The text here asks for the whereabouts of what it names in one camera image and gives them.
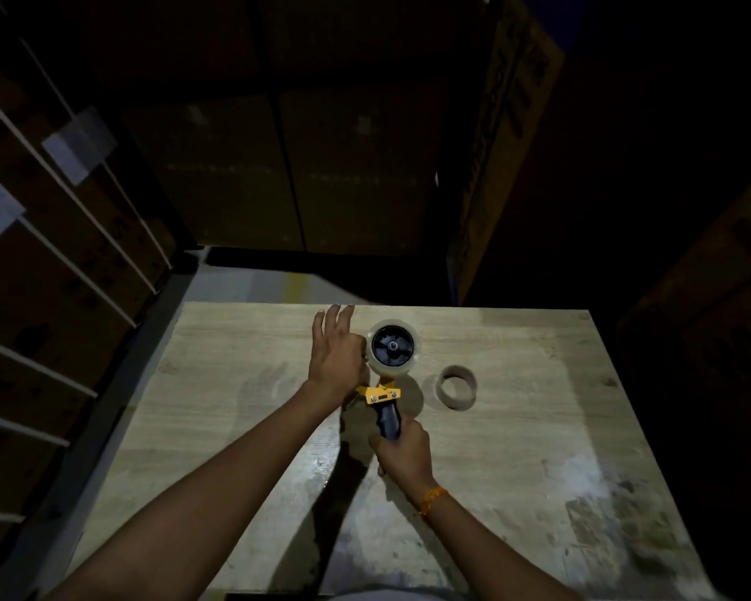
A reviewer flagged person's left hand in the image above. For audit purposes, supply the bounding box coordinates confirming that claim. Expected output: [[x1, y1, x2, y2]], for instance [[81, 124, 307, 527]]
[[306, 304, 371, 409]]

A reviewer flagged person's right hand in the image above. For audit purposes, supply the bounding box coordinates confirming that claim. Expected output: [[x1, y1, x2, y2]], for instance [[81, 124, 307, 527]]
[[368, 416, 439, 495]]

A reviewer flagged yellow black tape dispenser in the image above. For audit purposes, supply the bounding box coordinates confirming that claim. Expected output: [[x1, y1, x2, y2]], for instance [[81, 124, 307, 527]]
[[357, 324, 418, 441]]

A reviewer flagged clear packing tape roll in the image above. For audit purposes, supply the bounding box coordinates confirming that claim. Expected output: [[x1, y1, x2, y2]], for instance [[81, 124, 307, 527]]
[[365, 319, 422, 379]]

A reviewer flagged person's left forearm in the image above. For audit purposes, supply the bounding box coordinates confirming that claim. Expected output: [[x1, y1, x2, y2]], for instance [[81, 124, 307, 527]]
[[43, 381, 346, 601]]

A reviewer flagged person's right forearm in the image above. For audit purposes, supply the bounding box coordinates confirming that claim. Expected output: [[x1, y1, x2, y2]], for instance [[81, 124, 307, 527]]
[[413, 483, 584, 601]]

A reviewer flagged orange thread wristband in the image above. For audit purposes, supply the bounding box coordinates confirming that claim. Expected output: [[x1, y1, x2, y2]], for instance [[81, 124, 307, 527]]
[[417, 487, 449, 518]]

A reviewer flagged empty cardboard tape core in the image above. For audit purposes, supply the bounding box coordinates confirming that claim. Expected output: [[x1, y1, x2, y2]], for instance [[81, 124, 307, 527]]
[[435, 365, 478, 412]]

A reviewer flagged plain brown cardboard box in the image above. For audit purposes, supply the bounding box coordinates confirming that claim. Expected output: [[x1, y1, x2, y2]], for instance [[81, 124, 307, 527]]
[[279, 84, 453, 257], [124, 93, 305, 252]]

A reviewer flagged person's grey shirt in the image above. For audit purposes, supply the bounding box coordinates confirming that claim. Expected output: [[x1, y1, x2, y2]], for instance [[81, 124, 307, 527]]
[[325, 587, 454, 601]]

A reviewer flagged tall printed cardboard box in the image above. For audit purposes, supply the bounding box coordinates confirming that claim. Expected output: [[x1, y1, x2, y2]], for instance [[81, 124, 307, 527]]
[[449, 0, 566, 305]]

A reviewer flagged large white paper label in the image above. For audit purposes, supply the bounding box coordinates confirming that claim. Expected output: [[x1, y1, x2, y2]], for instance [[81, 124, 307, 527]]
[[41, 106, 119, 187]]

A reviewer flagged dark cardboard box stack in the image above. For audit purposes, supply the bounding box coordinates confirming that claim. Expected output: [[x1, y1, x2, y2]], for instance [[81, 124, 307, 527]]
[[616, 159, 751, 558]]

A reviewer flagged stack of strapped cardboard boxes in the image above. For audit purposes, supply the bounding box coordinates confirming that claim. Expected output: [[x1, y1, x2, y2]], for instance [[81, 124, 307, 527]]
[[0, 0, 185, 561]]

